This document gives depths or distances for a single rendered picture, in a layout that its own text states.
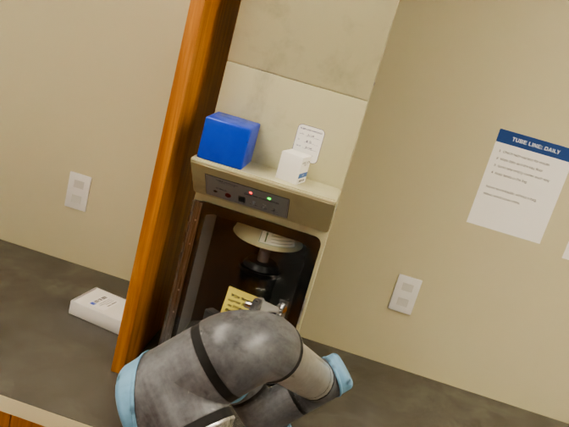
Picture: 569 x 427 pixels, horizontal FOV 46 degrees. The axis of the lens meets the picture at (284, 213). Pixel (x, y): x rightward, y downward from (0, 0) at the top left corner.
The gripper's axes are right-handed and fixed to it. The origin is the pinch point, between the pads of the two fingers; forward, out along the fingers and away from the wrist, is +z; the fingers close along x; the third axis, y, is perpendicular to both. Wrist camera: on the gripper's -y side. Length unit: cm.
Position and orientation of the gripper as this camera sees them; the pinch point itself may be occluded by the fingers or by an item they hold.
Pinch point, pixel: (256, 307)
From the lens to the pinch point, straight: 156.1
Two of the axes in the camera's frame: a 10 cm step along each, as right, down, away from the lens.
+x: 2.6, -9.2, -2.8
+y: 9.5, 2.9, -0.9
